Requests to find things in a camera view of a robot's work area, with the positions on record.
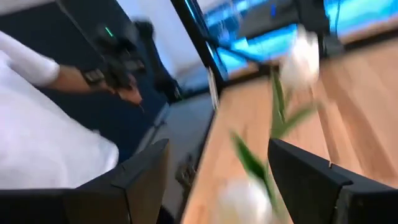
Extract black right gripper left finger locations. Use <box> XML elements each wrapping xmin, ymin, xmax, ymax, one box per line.
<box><xmin>0</xmin><ymin>138</ymin><xmax>170</xmax><ymax>224</ymax></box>

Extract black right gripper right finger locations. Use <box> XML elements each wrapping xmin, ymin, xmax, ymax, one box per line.
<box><xmin>267</xmin><ymin>138</ymin><xmax>398</xmax><ymax>224</ymax></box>

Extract white artificial tulip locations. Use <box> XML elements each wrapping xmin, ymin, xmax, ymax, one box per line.
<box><xmin>269</xmin><ymin>24</ymin><xmax>323</xmax><ymax>141</ymax></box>
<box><xmin>217</xmin><ymin>130</ymin><xmax>280</xmax><ymax>224</ymax></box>

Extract person's forearm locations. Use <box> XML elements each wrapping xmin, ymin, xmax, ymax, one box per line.
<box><xmin>46</xmin><ymin>63</ymin><xmax>121</xmax><ymax>95</ymax></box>

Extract person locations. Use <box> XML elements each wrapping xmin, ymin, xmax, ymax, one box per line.
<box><xmin>0</xmin><ymin>30</ymin><xmax>121</xmax><ymax>191</ymax></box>

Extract person's hand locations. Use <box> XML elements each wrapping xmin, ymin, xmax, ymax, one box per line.
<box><xmin>116</xmin><ymin>74</ymin><xmax>144</xmax><ymax>106</ymax></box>

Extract black wristwatch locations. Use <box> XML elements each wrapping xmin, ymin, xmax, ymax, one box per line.
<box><xmin>81</xmin><ymin>68</ymin><xmax>106</xmax><ymax>88</ymax></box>

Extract black leader arm handle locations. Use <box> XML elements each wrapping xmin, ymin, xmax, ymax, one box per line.
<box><xmin>91</xmin><ymin>20</ymin><xmax>149</xmax><ymax>91</ymax></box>

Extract black aluminium frame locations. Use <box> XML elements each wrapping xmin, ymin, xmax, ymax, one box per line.
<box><xmin>170</xmin><ymin>0</ymin><xmax>229</xmax><ymax>94</ymax></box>

